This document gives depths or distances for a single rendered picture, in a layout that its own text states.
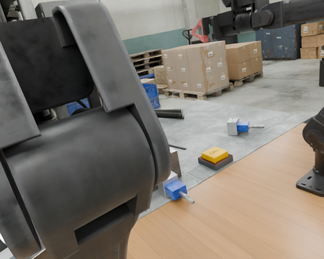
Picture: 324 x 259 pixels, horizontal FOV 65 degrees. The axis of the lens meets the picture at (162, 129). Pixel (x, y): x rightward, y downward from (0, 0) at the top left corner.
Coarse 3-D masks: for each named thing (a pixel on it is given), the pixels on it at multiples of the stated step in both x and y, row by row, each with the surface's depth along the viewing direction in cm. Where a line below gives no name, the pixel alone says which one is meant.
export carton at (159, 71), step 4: (156, 68) 597; (160, 68) 582; (156, 72) 601; (160, 72) 585; (164, 72) 574; (156, 76) 605; (160, 76) 589; (164, 76) 578; (156, 80) 613; (160, 80) 595; (164, 80) 583; (164, 84) 591
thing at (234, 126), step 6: (228, 120) 99; (234, 120) 98; (228, 126) 98; (234, 126) 97; (240, 126) 96; (246, 126) 95; (252, 126) 96; (258, 126) 95; (228, 132) 99; (234, 132) 98
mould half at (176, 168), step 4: (172, 152) 74; (176, 152) 75; (172, 156) 74; (176, 156) 75; (172, 160) 74; (176, 160) 75; (172, 164) 75; (176, 164) 76; (172, 168) 75; (176, 168) 76; (180, 168) 77; (176, 172) 76; (180, 172) 77; (180, 176) 77; (156, 188) 73
